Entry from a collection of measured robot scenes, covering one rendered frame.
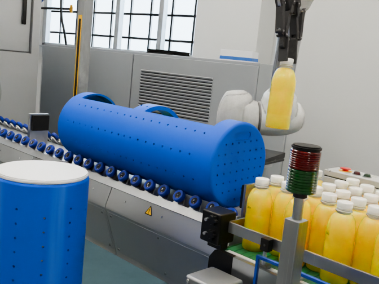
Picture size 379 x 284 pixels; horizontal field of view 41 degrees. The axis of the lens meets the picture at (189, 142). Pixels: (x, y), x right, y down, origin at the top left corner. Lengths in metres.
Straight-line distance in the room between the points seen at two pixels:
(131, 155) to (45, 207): 0.44
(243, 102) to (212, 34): 2.45
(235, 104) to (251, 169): 0.62
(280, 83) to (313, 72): 3.04
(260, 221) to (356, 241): 0.27
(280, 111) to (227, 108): 0.81
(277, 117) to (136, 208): 0.64
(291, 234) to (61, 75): 3.62
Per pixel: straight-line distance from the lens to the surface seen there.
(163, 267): 1.84
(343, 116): 4.42
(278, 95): 1.48
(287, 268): 1.13
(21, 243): 1.55
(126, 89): 3.98
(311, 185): 1.07
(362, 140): 4.38
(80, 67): 2.87
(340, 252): 1.32
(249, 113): 2.28
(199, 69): 3.55
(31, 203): 1.50
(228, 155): 1.60
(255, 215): 1.43
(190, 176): 1.61
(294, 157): 1.06
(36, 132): 2.62
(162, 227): 1.74
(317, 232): 1.37
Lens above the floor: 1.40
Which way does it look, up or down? 9 degrees down
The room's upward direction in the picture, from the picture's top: 6 degrees clockwise
